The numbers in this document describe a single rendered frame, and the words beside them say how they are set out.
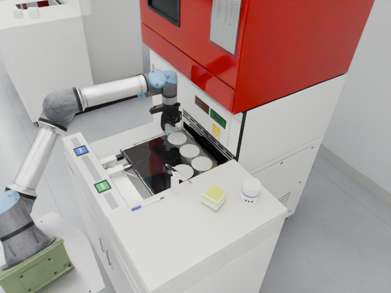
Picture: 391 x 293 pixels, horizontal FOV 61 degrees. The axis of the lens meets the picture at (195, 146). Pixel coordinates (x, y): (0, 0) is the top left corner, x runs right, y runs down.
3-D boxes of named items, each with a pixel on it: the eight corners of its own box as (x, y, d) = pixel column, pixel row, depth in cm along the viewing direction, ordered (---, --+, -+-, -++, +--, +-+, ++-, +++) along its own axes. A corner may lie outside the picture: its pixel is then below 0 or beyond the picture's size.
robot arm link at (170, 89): (156, 70, 151) (173, 67, 154) (157, 91, 158) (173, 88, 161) (163, 78, 146) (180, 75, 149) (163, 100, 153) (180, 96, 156)
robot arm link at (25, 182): (-15, 222, 118) (49, 86, 129) (-6, 217, 132) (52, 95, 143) (20, 232, 121) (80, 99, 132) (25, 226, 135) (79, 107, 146)
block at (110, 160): (114, 158, 162) (114, 154, 160) (117, 163, 160) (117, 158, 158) (99, 164, 158) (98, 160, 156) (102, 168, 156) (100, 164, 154)
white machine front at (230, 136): (155, 99, 214) (153, 39, 187) (235, 178, 164) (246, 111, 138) (151, 100, 212) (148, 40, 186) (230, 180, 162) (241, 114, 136)
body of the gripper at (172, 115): (174, 128, 164) (174, 108, 156) (159, 123, 166) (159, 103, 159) (181, 120, 169) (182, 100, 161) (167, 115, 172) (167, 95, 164)
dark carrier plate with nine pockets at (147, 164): (182, 129, 180) (182, 128, 179) (220, 167, 158) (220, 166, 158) (123, 150, 164) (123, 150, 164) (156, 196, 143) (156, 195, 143)
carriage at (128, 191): (114, 161, 164) (114, 157, 162) (149, 212, 142) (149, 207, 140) (99, 167, 161) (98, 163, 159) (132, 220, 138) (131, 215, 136)
